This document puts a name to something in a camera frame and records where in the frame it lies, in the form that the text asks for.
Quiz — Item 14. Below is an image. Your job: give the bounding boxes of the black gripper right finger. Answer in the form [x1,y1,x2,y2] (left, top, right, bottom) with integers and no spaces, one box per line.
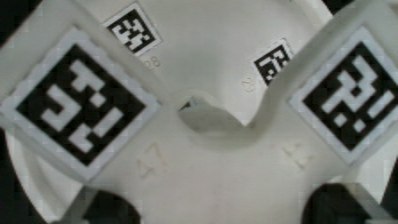
[301,183,391,224]

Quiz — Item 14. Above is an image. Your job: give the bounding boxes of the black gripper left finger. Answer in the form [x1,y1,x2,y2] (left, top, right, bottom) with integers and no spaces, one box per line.
[57,186,144,224]

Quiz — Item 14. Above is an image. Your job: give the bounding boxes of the white cylindrical table leg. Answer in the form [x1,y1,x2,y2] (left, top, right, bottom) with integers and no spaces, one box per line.
[178,96,244,136]

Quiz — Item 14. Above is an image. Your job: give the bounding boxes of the white round table top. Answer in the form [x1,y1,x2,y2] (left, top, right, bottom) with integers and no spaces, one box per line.
[6,0,398,224]

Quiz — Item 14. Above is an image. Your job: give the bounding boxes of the white cross-shaped table base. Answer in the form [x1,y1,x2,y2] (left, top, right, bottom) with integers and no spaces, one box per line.
[0,0,398,224]

